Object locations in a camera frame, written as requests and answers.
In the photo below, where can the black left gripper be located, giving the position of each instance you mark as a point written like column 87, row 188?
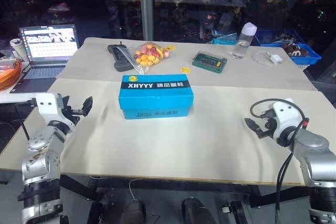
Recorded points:
column 70, row 115

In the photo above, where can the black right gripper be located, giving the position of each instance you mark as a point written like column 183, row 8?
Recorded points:
column 269, row 128

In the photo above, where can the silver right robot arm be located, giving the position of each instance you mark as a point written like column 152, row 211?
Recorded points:
column 312, row 155

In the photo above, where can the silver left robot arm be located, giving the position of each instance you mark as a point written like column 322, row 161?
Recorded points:
column 42, row 161

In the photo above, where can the blue cardboard box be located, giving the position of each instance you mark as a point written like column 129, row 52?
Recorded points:
column 157, row 113

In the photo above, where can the white tablecloth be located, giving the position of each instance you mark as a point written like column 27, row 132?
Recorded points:
column 183, row 145
column 236, row 77

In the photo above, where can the open grey laptop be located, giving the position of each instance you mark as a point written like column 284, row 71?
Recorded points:
column 50, row 51

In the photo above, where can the black handheld remote controller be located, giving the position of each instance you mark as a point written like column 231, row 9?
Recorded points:
column 118, row 58

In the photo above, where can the white power adapter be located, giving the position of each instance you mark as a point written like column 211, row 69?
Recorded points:
column 277, row 59

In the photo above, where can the green clear plastic case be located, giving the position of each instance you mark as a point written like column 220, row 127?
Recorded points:
column 209, row 62

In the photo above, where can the clear water bottle white cap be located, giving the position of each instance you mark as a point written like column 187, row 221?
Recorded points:
column 242, row 43

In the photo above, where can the blue shoe box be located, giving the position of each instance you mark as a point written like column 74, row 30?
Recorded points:
column 155, row 93

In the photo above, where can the white paper cup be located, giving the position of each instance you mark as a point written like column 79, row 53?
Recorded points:
column 17, row 48

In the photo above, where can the blue plastic bin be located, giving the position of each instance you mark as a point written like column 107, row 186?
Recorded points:
column 312, row 57
column 273, row 35

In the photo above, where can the clear bag of toy fruit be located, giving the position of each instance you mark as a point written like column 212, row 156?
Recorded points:
column 149, row 54

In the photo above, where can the round yellow sticker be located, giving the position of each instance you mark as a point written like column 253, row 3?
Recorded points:
column 185, row 70

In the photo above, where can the dark rounded shape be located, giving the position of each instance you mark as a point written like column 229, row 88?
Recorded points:
column 194, row 211

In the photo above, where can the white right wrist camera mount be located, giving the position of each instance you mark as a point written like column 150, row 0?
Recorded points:
column 286, row 116

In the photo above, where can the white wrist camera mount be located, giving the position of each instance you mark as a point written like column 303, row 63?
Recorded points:
column 48, row 107
column 286, row 116

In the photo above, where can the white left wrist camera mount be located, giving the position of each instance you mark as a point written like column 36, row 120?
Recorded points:
column 48, row 107

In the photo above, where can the black table frame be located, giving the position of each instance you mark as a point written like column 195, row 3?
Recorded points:
column 168, row 192

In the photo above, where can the grey metal window post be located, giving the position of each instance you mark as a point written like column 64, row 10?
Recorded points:
column 147, row 6

